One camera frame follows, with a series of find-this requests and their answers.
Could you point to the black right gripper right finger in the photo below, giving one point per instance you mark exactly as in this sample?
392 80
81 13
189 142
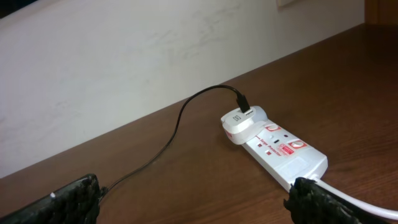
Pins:
309 203

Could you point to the white charger plug adapter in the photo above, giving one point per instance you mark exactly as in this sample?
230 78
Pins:
241 127

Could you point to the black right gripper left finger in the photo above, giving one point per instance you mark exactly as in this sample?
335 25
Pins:
76 202

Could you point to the white power strip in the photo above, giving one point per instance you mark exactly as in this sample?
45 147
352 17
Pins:
284 155

